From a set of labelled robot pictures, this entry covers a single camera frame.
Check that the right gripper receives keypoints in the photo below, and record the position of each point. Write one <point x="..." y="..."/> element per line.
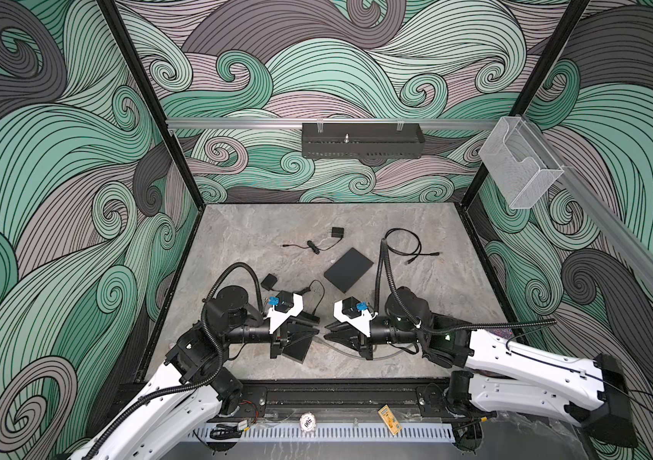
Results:
<point x="356" y="340"/>

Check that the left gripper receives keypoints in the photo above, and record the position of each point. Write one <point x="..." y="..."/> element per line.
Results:
<point x="279" y="338"/>

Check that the ribbed black network switch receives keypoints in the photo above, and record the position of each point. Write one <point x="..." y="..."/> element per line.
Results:
<point x="299" y="339"/>

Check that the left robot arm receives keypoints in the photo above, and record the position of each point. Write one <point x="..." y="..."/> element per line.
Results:
<point x="193" y="385"/>

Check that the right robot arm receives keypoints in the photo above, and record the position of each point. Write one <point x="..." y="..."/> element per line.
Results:
<point x="490" y="373"/>

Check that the yellow tag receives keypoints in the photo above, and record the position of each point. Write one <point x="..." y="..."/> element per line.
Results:
<point x="388" y="418"/>

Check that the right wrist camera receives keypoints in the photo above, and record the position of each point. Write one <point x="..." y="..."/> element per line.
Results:
<point x="355" y="313"/>

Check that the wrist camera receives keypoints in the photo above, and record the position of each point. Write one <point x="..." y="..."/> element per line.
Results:
<point x="355" y="313"/>
<point x="281" y="307"/>

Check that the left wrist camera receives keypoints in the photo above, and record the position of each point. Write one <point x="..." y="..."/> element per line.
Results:
<point x="281" y="307"/>

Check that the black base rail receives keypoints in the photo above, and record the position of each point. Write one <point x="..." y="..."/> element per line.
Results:
<point x="361" y="394"/>

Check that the white slotted cable duct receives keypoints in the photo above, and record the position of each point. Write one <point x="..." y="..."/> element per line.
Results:
<point x="336" y="433"/>

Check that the black wall tray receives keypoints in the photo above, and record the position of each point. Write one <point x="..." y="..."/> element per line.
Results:
<point x="371" y="141"/>

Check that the clear acrylic wall holder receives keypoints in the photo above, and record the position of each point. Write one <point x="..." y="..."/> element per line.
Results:
<point x="521" y="162"/>

